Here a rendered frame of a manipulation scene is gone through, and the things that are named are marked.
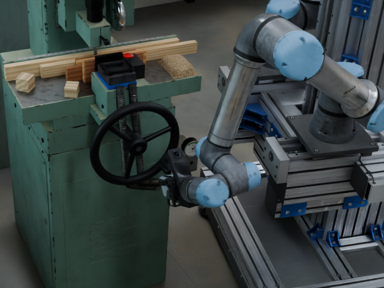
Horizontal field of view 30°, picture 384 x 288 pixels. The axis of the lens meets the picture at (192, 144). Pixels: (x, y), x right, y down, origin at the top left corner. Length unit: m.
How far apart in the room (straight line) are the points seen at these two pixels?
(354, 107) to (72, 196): 0.97
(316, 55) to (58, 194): 1.02
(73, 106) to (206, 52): 2.42
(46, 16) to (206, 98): 1.77
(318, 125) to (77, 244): 0.93
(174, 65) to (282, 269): 0.86
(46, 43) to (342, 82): 1.05
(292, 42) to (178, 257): 1.44
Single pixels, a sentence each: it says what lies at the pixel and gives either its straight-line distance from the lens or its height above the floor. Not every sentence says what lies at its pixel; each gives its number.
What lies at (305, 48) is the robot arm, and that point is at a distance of 1.77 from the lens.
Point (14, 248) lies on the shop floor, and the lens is 3.04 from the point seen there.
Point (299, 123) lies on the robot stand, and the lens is 2.33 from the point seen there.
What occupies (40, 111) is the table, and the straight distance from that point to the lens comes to 2.20.
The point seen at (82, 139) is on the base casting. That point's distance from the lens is 2.30.
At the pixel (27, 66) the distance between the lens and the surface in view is 2.32.
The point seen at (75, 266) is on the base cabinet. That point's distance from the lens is 2.62.
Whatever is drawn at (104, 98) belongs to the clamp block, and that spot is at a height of 0.93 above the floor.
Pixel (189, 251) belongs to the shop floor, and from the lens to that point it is 3.01.
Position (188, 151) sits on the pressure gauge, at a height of 0.65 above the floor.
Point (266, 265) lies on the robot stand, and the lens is 2.67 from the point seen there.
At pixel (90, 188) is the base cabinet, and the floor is 0.55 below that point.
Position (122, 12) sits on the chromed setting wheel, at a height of 1.05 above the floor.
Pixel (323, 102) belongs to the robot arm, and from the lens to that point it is 2.23.
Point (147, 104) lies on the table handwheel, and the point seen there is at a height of 0.95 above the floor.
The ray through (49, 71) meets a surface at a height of 0.92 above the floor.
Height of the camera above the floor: 2.01
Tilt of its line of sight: 33 degrees down
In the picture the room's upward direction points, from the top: 4 degrees clockwise
